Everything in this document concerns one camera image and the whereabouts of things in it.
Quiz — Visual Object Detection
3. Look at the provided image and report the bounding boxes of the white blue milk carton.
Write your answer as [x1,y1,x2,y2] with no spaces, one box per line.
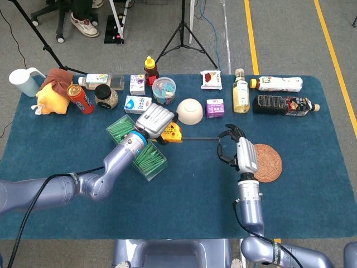
[124,95,153,116]

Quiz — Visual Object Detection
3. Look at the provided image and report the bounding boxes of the thin black floor cable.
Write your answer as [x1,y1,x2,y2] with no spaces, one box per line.
[0,8,27,69]

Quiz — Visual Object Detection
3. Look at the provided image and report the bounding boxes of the white red sneaker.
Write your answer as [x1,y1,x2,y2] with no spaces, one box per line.
[69,0,104,38]

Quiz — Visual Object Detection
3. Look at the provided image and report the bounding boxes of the white power strip red switch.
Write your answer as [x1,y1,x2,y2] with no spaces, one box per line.
[116,12,126,43]

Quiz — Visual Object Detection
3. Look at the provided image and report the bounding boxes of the round rattan coaster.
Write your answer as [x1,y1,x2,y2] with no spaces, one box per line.
[252,143,283,184]

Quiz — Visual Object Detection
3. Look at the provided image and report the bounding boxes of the yellow oil bottle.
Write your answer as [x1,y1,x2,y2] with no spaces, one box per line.
[232,68,251,114]

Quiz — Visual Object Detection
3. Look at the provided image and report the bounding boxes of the white metal frame leg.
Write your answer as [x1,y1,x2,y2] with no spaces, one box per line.
[189,0,195,45]
[108,0,131,36]

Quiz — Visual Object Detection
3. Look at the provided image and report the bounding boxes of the white pitcher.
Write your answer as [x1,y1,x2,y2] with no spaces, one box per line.
[8,67,47,98]

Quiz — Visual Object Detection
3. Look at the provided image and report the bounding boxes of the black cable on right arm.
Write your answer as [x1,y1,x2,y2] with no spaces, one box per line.
[233,200,305,268]

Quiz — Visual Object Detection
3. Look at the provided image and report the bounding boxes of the brown cloth on plush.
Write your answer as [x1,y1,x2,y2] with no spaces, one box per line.
[40,68,74,99]

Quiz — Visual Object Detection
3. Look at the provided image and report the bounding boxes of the upturned cream bowl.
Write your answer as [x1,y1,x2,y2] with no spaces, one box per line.
[176,97,204,126]

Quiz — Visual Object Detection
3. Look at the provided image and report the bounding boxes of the clear box green tea bags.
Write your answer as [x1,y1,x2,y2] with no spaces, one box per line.
[105,114,168,182]

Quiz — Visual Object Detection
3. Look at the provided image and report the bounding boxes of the glass jar black lid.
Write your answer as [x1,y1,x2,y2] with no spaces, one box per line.
[94,84,119,110]

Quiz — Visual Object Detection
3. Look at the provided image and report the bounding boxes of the clear tub colourful clips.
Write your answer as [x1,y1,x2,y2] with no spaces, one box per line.
[152,76,177,106]

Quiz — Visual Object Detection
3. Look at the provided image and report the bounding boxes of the clear plastic bottle white cap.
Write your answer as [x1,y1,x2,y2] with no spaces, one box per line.
[77,73,126,91]

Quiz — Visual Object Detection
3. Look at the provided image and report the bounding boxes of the small white purple carton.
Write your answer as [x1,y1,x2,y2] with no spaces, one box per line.
[129,74,146,96]

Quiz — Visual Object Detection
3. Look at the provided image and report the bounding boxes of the blue table cloth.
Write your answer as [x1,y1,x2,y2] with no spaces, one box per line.
[0,74,357,241]

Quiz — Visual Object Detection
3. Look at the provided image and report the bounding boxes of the blue floor cable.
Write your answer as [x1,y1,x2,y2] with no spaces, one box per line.
[194,0,223,70]

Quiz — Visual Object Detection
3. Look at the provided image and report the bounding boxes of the yellow plush toy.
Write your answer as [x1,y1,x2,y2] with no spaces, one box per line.
[30,82,70,116]

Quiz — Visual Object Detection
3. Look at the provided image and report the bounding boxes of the orange Arctic Ocean soda can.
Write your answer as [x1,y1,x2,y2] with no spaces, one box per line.
[66,83,95,115]

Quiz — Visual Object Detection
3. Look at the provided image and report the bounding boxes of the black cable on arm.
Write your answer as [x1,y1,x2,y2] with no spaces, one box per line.
[7,166,105,268]
[233,200,305,268]

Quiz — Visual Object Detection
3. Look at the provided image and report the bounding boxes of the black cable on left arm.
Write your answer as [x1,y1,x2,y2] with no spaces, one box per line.
[7,166,105,268]

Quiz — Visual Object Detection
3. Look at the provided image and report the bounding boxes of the white red snack packet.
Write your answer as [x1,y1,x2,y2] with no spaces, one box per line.
[200,70,223,90]

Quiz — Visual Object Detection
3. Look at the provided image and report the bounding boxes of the black tripod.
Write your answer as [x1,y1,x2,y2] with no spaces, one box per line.
[155,0,219,70]

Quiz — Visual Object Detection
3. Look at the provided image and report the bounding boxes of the blue-grey robot torso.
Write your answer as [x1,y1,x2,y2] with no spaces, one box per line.
[111,238,232,268]

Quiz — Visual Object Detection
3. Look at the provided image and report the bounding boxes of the yellow tape measure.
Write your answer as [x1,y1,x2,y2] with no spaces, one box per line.
[159,121,223,145]

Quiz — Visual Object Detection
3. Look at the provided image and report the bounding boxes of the black flat floor plate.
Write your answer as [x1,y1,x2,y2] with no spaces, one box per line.
[104,14,125,45]

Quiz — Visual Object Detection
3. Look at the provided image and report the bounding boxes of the dark drink bottle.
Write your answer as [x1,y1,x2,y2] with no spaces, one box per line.
[252,94,321,117]

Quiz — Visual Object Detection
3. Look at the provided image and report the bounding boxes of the honey bottle yellow cap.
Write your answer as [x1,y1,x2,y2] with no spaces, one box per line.
[143,56,160,87]

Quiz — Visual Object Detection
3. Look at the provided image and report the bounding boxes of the black office chair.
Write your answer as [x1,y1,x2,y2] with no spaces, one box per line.
[30,0,100,44]

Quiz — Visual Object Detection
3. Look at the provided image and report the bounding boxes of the white bottle yellow cap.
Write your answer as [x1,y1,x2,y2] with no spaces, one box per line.
[249,76,303,93]

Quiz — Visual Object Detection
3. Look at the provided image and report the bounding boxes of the purple small box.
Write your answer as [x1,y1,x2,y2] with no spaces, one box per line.
[205,98,225,119]

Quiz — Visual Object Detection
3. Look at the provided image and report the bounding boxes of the black stand pole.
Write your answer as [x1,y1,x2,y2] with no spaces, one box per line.
[8,0,90,75]

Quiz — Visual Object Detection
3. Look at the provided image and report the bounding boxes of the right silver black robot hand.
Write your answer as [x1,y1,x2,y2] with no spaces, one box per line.
[217,124,259,181]

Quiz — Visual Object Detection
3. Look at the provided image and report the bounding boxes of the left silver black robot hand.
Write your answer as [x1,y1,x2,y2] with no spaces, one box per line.
[136,103,179,146]

